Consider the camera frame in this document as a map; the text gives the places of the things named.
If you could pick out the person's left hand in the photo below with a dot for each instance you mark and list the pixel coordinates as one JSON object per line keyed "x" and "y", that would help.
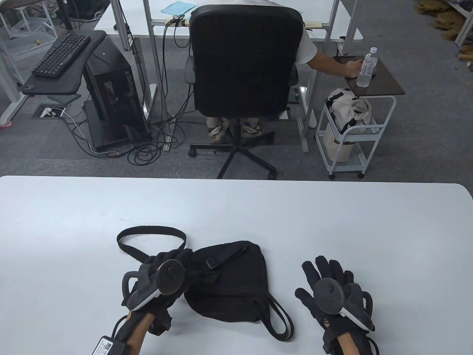
{"x": 173, "y": 255}

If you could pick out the person's right hand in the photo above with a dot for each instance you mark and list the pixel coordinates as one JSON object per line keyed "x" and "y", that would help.
{"x": 325, "y": 268}

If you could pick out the dark grey tracking controller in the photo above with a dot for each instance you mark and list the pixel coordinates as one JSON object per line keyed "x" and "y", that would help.
{"x": 328, "y": 296}
{"x": 172, "y": 276}

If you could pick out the black fabric bag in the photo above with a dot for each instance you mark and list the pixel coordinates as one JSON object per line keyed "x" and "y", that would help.
{"x": 236, "y": 288}

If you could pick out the person's left forearm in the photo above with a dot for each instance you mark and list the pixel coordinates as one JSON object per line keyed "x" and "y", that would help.
{"x": 142, "y": 329}

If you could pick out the person's right forearm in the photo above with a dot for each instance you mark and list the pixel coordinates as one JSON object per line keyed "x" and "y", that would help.
{"x": 349, "y": 345}

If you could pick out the black wrist sensor box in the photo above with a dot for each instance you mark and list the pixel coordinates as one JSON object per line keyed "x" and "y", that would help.
{"x": 107, "y": 345}

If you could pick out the white tote bag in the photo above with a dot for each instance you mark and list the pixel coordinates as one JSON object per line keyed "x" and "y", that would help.
{"x": 338, "y": 148}

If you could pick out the black computer tower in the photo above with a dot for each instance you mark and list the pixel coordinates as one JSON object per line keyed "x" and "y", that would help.
{"x": 111, "y": 92}

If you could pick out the floor power outlet box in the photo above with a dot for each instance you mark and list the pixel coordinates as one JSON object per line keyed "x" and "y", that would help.
{"x": 40, "y": 111}

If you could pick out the white cart with brown top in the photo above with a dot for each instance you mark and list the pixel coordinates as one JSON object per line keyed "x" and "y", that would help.
{"x": 384, "y": 79}

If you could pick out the clear plastic water bottle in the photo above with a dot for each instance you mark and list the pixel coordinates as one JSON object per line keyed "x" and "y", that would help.
{"x": 366, "y": 70}

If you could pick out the black office chair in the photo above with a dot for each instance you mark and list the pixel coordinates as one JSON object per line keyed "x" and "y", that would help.
{"x": 244, "y": 63}

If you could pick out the black curved side desk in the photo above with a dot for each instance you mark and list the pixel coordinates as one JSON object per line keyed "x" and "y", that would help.
{"x": 55, "y": 87}

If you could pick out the small pink object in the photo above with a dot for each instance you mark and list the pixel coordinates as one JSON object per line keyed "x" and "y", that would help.
{"x": 5, "y": 125}

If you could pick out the black keyboard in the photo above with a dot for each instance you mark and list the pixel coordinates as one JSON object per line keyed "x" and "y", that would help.
{"x": 61, "y": 55}

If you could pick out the white power strip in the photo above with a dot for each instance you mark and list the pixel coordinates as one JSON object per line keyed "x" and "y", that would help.
{"x": 173, "y": 20}

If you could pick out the beige power strip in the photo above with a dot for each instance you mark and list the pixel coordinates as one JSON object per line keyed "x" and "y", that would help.
{"x": 314, "y": 24}

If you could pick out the light blue paper folder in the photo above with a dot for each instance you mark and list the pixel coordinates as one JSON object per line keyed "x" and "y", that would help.
{"x": 177, "y": 7}

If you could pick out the black monitor stand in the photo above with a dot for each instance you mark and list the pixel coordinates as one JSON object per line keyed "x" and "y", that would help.
{"x": 67, "y": 14}

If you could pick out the pile of brown cardboard pieces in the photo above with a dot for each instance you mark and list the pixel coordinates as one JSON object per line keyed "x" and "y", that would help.
{"x": 443, "y": 20}

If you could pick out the white desk frame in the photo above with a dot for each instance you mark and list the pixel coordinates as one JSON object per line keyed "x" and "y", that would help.
{"x": 14, "y": 110}

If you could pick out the white desk with metal frame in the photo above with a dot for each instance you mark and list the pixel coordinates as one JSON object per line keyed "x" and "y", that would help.
{"x": 111, "y": 26}

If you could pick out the white shelf frame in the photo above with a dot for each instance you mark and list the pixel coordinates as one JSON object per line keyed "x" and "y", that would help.
{"x": 463, "y": 29}

